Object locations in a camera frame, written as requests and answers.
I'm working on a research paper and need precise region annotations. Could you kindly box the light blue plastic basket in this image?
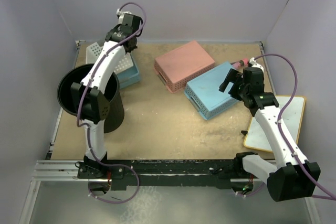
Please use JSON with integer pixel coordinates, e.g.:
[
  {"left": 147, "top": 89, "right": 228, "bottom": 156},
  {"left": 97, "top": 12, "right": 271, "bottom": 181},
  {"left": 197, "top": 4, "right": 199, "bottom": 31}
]
[{"left": 184, "top": 62, "right": 238, "bottom": 120}]

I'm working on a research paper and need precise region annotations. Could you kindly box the white plastic basket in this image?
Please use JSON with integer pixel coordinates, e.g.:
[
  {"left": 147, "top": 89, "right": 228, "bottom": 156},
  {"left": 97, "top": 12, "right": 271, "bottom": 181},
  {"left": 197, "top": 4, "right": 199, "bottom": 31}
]
[{"left": 86, "top": 42, "right": 134, "bottom": 74}]

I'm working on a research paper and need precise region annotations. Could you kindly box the pink plastic basket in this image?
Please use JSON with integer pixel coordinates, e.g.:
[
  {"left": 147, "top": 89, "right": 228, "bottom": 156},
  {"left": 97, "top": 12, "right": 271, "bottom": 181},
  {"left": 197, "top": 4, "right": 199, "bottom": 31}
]
[{"left": 154, "top": 41, "right": 215, "bottom": 93}]

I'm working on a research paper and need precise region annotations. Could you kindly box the large black bucket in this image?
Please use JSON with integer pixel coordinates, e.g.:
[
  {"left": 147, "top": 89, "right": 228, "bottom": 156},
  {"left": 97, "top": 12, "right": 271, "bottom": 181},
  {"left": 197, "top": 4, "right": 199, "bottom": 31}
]
[{"left": 57, "top": 63, "right": 124, "bottom": 133}]

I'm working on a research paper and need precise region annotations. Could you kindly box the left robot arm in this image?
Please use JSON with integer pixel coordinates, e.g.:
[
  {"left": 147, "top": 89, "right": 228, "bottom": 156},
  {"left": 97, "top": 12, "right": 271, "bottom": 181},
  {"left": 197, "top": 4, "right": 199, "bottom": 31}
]
[{"left": 70, "top": 11, "right": 145, "bottom": 178}]

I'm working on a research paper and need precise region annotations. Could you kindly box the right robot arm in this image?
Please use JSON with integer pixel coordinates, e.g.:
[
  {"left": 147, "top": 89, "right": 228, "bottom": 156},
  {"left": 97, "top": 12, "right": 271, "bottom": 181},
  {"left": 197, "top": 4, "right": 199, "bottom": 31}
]
[{"left": 219, "top": 67, "right": 321, "bottom": 202}]

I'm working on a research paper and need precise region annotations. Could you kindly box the pink capped small bottle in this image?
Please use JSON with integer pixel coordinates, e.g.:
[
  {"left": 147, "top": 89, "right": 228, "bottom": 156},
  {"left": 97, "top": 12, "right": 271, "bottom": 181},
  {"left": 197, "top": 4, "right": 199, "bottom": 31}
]
[{"left": 232, "top": 59, "right": 249, "bottom": 69}]

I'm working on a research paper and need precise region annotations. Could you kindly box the small blue plastic basket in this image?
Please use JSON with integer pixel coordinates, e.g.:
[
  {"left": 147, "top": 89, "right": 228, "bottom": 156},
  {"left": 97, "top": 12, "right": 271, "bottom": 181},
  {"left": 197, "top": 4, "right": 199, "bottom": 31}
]
[{"left": 117, "top": 55, "right": 141, "bottom": 89}]

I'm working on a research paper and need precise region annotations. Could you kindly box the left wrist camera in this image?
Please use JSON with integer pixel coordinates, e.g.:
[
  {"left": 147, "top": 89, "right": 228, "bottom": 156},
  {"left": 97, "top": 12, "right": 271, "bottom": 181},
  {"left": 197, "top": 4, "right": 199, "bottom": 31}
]
[{"left": 116, "top": 8, "right": 132, "bottom": 26}]

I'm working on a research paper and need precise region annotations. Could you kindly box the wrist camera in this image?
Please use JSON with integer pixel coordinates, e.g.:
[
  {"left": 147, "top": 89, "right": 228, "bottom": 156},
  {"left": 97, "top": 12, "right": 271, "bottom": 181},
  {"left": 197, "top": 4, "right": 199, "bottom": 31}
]
[
  {"left": 116, "top": 8, "right": 132, "bottom": 26},
  {"left": 248, "top": 57, "right": 264, "bottom": 71}
]

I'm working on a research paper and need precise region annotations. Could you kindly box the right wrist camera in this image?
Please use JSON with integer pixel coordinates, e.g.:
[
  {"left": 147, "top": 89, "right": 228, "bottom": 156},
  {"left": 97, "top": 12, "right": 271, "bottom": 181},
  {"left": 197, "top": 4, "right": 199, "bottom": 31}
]
[{"left": 248, "top": 57, "right": 264, "bottom": 71}]

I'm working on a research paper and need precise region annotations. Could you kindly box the whiteboard with yellow frame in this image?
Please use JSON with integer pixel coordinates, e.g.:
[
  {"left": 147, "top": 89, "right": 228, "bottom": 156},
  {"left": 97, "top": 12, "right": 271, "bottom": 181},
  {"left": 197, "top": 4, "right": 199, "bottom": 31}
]
[{"left": 244, "top": 96, "right": 306, "bottom": 153}]

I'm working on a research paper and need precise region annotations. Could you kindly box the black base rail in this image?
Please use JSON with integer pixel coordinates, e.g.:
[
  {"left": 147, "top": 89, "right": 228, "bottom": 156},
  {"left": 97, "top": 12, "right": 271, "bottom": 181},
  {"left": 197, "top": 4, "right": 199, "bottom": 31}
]
[{"left": 75, "top": 159, "right": 257, "bottom": 191}]

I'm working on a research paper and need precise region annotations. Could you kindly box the aluminium frame rail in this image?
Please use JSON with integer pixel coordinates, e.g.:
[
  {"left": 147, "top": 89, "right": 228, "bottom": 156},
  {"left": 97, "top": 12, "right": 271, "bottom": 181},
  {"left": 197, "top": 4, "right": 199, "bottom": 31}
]
[{"left": 18, "top": 159, "right": 79, "bottom": 224}]

